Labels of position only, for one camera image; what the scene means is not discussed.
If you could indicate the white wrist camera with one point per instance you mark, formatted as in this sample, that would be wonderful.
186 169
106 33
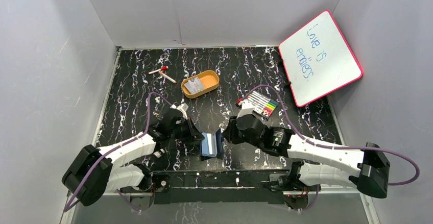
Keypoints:
245 106
183 107

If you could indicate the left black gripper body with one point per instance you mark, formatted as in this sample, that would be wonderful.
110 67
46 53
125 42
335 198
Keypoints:
191 131

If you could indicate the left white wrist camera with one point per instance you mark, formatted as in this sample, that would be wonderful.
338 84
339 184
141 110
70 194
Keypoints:
183 107

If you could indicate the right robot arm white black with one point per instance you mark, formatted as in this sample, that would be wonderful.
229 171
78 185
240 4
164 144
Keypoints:
319 162

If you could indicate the pink framed whiteboard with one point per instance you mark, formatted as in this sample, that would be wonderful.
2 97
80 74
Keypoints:
318 60

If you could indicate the red capped marker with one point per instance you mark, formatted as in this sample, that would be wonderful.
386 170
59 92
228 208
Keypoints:
158 70

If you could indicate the white eraser block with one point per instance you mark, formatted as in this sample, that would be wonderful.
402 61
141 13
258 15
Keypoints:
159 153

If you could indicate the blue leather card holder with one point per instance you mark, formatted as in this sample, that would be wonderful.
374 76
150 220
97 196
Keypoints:
211 146

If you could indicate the pack of coloured markers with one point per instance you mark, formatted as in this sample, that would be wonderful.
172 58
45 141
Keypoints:
263 105

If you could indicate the orange oval tray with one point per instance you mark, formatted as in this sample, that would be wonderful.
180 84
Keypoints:
209 79

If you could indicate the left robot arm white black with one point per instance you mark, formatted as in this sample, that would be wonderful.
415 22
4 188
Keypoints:
96 171

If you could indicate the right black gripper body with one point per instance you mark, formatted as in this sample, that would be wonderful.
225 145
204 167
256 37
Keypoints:
243 139

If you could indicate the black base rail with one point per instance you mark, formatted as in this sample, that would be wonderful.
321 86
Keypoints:
275 187

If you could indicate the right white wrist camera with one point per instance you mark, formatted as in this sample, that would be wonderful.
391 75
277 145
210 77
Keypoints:
245 106

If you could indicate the white marker pen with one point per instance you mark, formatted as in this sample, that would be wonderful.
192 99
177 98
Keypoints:
167 77

